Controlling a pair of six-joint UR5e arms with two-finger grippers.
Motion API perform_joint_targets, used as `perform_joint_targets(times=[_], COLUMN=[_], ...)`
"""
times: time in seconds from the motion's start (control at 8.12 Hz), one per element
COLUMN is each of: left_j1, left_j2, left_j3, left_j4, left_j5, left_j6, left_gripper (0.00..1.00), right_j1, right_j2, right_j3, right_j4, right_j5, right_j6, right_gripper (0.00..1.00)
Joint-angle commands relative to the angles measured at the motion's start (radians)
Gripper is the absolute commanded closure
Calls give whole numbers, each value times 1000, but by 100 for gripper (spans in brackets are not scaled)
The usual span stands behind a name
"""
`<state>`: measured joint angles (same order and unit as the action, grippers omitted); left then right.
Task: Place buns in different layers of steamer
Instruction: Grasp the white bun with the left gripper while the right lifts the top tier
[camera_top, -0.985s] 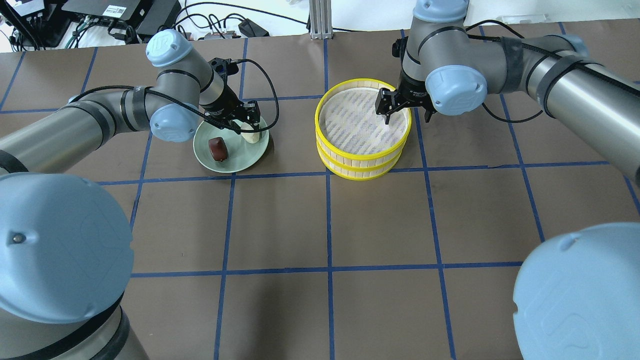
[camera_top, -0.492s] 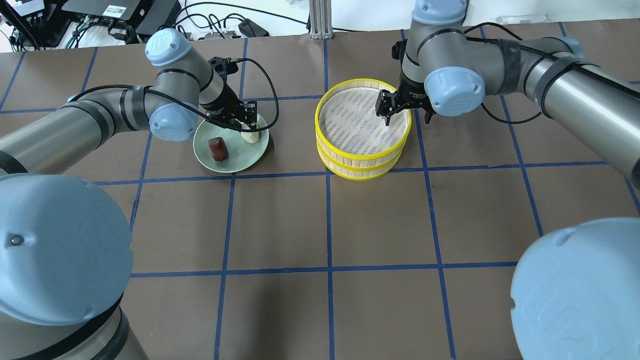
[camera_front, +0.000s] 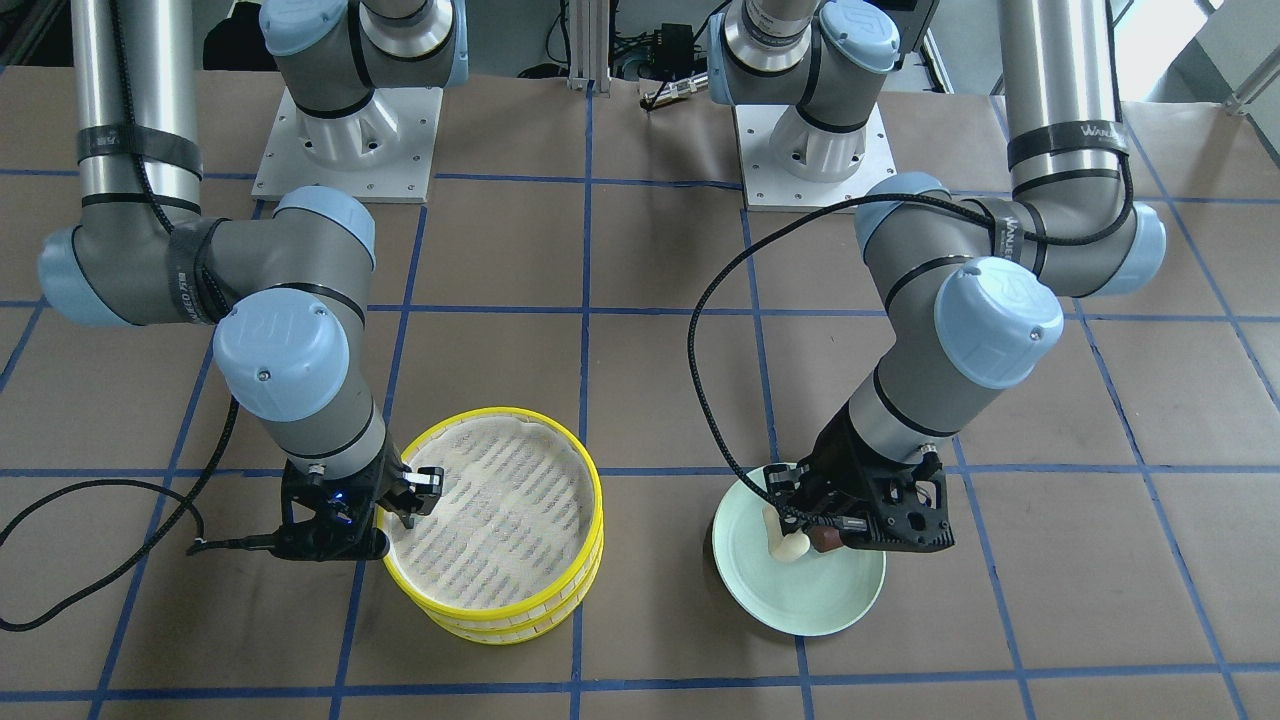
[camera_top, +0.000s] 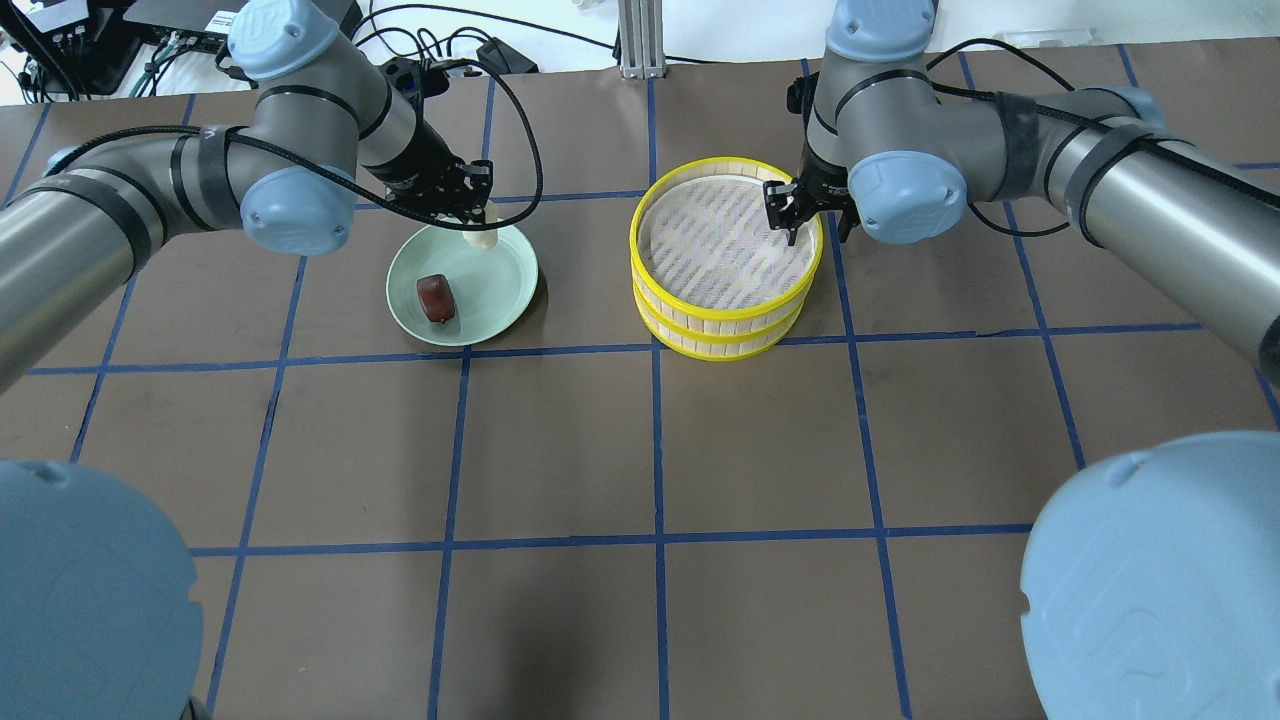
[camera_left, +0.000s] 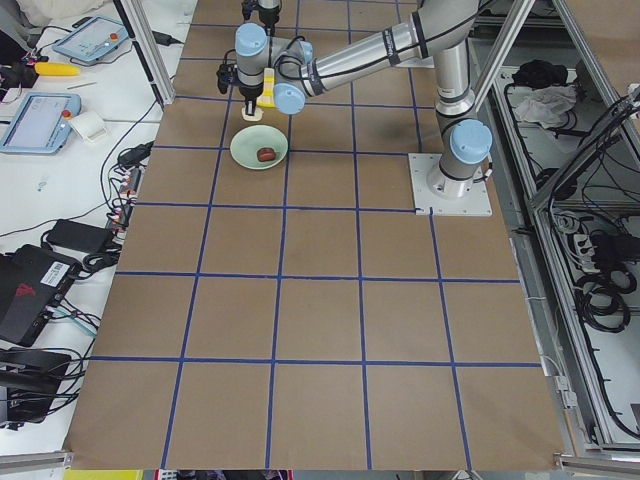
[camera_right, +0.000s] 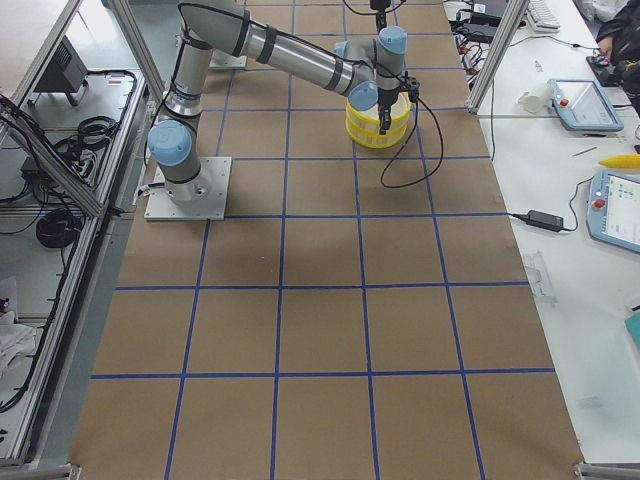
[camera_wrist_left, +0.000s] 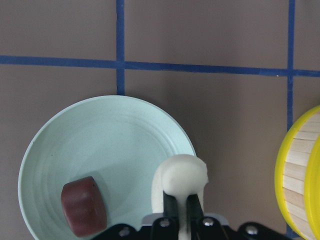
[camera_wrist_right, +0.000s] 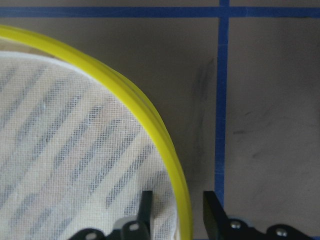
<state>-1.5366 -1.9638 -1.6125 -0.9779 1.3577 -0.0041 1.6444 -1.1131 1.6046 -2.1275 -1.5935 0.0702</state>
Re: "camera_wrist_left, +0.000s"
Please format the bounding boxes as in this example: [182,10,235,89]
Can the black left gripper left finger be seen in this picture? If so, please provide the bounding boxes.
[163,192,179,220]

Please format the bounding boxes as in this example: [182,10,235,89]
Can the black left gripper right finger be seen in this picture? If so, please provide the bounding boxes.
[186,194,204,220]

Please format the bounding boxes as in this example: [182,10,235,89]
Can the white steamed bun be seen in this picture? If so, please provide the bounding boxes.
[151,154,209,240]

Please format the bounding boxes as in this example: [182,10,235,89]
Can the brown steamed bun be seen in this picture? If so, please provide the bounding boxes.
[60,176,107,238]

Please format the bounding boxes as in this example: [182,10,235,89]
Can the yellow bamboo steamer top tier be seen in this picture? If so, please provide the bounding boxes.
[274,106,320,240]

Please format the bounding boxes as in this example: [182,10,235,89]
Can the mint green plate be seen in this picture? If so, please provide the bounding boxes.
[18,95,196,240]

